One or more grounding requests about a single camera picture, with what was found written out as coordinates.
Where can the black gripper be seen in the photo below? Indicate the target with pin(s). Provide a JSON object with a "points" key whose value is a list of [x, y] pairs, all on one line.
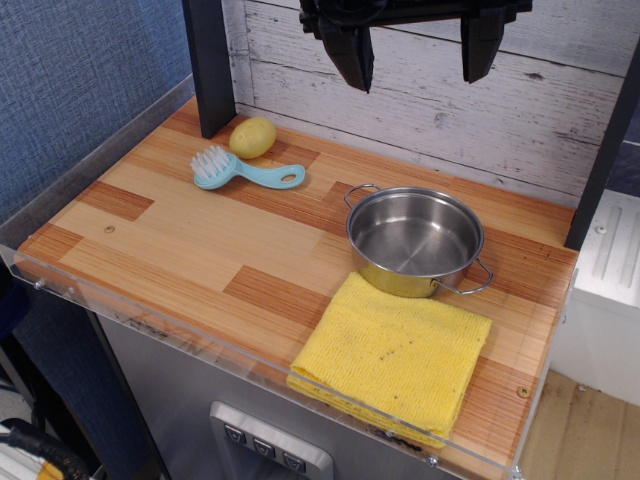
{"points": [[343, 27]]}

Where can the light blue scrub brush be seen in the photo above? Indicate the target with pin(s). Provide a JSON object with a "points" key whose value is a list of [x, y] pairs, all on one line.
{"points": [[214, 167]]}

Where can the yellow folded towel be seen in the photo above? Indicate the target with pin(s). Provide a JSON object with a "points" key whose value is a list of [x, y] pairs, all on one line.
{"points": [[400, 364]]}

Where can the yellow toy potato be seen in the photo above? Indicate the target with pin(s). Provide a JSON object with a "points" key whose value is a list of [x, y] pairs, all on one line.
{"points": [[252, 138]]}

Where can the small steel pot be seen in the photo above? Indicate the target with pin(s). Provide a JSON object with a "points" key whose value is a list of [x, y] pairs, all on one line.
{"points": [[415, 242]]}

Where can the white ribbed appliance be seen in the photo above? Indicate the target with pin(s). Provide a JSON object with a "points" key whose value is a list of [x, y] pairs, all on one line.
{"points": [[597, 343]]}

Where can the stainless steel cabinet front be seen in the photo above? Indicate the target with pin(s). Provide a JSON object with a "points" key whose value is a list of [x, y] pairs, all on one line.
{"points": [[175, 385]]}

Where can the silver button control panel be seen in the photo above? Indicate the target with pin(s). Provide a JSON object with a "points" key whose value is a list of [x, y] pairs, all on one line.
{"points": [[235, 427]]}

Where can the black left upright post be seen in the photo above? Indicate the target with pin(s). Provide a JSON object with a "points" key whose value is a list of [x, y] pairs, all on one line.
{"points": [[210, 62]]}

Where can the black upright post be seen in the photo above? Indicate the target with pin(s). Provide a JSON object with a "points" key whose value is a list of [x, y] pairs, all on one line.
{"points": [[617, 127], [210, 62]]}

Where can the black right upright post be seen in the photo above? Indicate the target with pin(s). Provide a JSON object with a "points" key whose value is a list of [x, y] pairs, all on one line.
{"points": [[617, 127]]}

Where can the clear acrylic guard rail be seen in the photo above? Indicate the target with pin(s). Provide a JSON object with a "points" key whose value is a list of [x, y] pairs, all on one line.
{"points": [[247, 272]]}

